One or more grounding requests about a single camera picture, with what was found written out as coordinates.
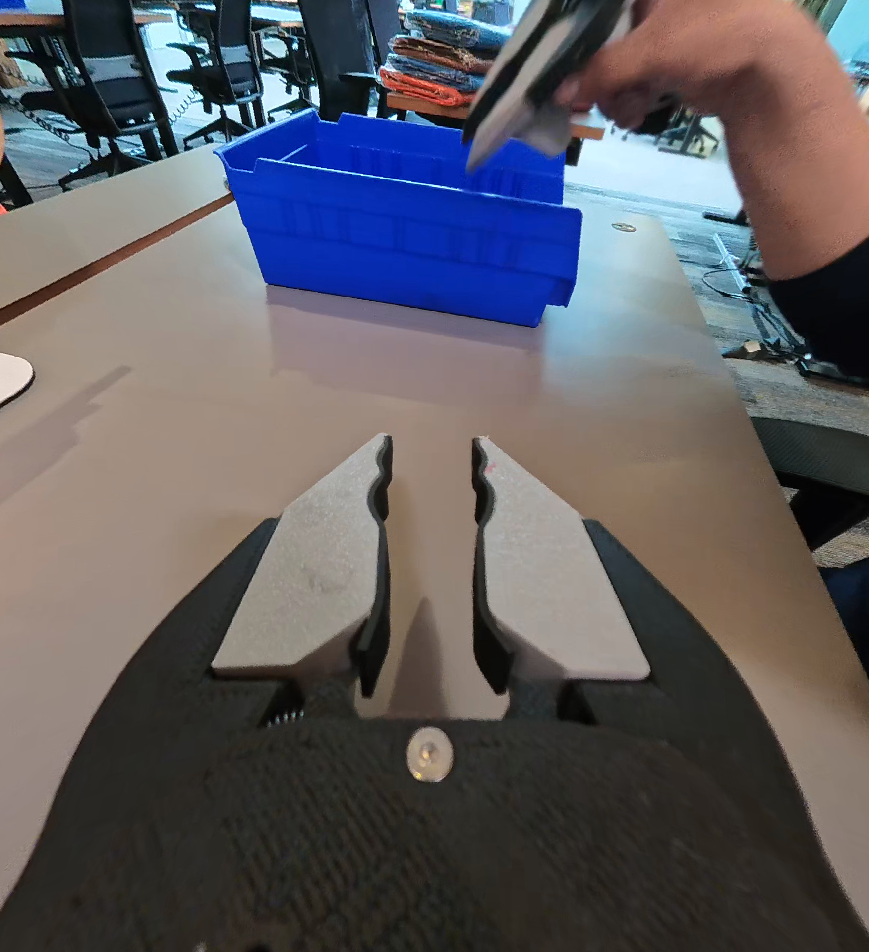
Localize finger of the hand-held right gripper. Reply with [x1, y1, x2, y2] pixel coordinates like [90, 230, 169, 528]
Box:
[463, 0, 567, 146]
[467, 63, 578, 174]

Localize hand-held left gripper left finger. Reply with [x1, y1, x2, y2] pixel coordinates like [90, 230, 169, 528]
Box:
[211, 433, 394, 698]

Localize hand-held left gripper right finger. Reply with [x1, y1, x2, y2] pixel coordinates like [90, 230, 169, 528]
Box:
[470, 436, 652, 694]

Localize blue plastic bin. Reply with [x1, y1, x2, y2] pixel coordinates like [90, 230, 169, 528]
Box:
[213, 110, 584, 330]

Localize person's right forearm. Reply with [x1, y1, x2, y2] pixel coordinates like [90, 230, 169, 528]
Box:
[709, 22, 869, 388]

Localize person's right hand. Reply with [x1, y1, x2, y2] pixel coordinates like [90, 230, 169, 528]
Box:
[557, 0, 831, 135]

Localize stack of folded cloths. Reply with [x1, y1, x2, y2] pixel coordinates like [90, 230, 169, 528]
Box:
[378, 7, 517, 107]

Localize person's black office chair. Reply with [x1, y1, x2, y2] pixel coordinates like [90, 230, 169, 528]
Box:
[750, 416, 869, 551]

